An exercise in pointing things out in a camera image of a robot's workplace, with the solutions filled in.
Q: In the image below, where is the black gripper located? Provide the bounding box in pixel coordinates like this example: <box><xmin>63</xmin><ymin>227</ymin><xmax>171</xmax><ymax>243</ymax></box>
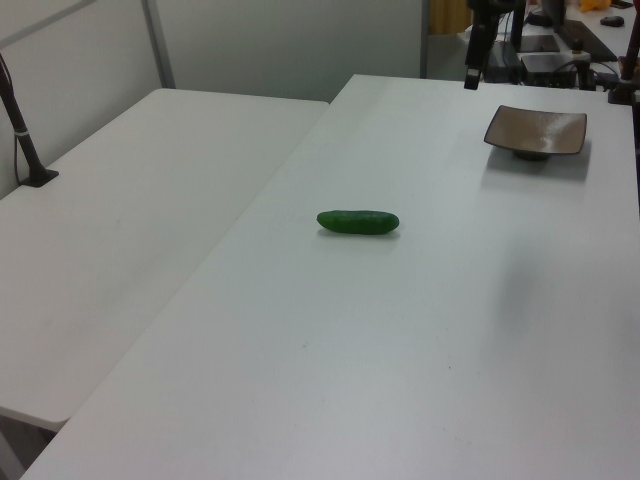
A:
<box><xmin>463</xmin><ymin>0</ymin><xmax>507</xmax><ymax>91</ymax></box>

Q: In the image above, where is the green cucumber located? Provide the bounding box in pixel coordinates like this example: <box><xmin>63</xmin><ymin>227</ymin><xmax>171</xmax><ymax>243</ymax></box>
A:
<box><xmin>315</xmin><ymin>209</ymin><xmax>401</xmax><ymax>237</ymax></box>

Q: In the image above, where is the square brown ceramic plate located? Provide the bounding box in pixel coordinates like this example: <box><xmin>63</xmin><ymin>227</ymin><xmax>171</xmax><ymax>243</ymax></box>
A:
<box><xmin>482</xmin><ymin>104</ymin><xmax>589</xmax><ymax>162</ymax></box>

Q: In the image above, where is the black equipment box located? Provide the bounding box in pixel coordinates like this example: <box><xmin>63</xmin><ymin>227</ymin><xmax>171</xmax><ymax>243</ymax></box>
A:
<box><xmin>485</xmin><ymin>43</ymin><xmax>524</xmax><ymax>84</ymax></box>

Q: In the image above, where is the black monitor pole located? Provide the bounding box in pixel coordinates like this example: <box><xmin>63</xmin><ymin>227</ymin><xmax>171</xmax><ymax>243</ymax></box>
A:
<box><xmin>509</xmin><ymin>0</ymin><xmax>526</xmax><ymax>52</ymax></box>

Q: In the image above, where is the silver device box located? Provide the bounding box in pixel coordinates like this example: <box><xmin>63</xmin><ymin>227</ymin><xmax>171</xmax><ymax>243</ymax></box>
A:
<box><xmin>519</xmin><ymin>52</ymin><xmax>577</xmax><ymax>89</ymax></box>

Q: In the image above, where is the small stand with knob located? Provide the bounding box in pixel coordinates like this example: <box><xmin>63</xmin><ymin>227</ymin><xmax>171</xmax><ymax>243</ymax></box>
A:
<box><xmin>571</xmin><ymin>38</ymin><xmax>595</xmax><ymax>92</ymax></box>

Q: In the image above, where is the dark red stand pole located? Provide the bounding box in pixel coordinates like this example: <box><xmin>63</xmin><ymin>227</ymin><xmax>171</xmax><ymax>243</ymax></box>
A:
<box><xmin>607</xmin><ymin>0</ymin><xmax>640</xmax><ymax>105</ymax></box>

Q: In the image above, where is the grey partition post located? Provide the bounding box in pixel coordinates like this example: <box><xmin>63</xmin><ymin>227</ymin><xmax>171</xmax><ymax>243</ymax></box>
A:
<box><xmin>141</xmin><ymin>0</ymin><xmax>177</xmax><ymax>91</ymax></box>

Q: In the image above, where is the black camera stand pole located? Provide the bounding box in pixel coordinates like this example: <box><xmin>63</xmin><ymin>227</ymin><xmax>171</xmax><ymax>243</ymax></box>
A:
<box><xmin>0</xmin><ymin>49</ymin><xmax>60</xmax><ymax>189</ymax></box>

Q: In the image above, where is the thin grey cable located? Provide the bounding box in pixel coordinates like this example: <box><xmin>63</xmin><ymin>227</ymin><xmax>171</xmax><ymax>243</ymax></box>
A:
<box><xmin>12</xmin><ymin>133</ymin><xmax>25</xmax><ymax>187</ymax></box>

